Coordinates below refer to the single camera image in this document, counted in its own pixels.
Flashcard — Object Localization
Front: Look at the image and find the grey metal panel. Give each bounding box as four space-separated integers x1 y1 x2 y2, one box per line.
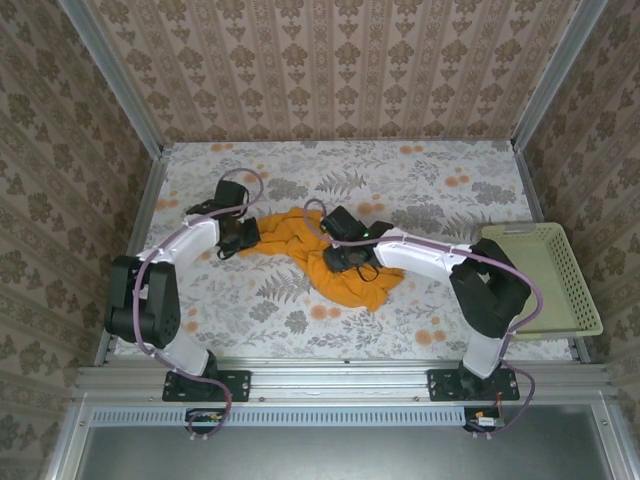
74 404 619 480

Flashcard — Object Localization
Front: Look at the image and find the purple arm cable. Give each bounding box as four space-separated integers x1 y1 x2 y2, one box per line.
133 168 265 442
303 198 547 441

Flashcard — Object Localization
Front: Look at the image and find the orange t-shirt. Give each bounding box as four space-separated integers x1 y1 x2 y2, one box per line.
238 207 405 314

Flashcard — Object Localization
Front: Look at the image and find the aluminium frame post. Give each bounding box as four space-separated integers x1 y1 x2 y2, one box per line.
58 0 166 157
512 0 609 151

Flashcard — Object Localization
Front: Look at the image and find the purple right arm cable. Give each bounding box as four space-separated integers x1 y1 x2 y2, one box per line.
303 198 547 441

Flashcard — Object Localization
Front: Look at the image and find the aluminium frame cross rail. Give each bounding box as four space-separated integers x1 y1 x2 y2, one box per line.
74 358 614 401

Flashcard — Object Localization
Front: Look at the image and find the small electronics connector board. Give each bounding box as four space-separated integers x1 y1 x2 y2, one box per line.
463 407 506 434
185 407 226 434

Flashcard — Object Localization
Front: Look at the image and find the grey slotted cable duct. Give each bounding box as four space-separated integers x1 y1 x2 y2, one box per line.
91 405 469 428

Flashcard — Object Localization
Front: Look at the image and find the floral table cover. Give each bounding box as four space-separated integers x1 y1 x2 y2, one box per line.
114 140 574 359

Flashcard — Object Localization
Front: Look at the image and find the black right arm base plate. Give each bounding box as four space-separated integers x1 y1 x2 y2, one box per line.
427 368 521 402

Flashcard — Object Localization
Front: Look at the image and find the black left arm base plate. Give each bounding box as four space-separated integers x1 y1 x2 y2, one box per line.
162 368 251 403

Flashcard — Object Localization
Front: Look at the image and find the pale green plastic basket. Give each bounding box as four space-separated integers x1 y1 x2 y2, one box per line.
480 222 605 342

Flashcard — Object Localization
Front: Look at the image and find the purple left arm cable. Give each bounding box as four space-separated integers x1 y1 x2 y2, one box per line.
133 168 265 442

